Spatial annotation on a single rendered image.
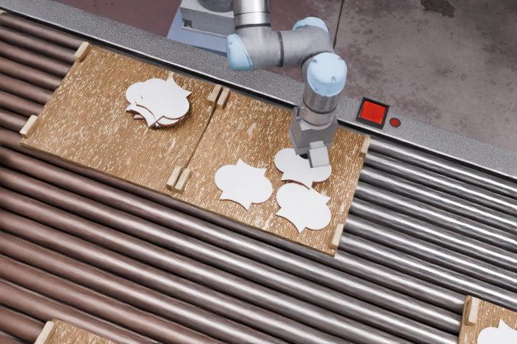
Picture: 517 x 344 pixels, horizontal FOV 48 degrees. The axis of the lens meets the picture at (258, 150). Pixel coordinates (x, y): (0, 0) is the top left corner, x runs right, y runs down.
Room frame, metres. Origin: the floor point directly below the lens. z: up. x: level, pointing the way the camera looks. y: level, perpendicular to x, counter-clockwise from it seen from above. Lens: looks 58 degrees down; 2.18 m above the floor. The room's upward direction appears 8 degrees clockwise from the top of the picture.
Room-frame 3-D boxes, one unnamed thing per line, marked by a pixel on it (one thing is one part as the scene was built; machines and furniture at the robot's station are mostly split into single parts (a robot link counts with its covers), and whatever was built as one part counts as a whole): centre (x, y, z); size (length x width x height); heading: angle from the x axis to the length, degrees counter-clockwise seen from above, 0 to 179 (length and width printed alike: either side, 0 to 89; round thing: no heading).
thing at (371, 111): (0.95, -0.30, 0.92); 0.06 x 0.06 x 0.01; 76
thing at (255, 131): (0.74, -0.05, 0.93); 0.41 x 0.35 x 0.02; 77
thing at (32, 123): (0.75, 0.57, 0.95); 0.06 x 0.02 x 0.03; 167
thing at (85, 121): (0.83, 0.35, 0.93); 0.41 x 0.35 x 0.02; 77
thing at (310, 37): (0.84, -0.07, 1.27); 0.11 x 0.11 x 0.08; 16
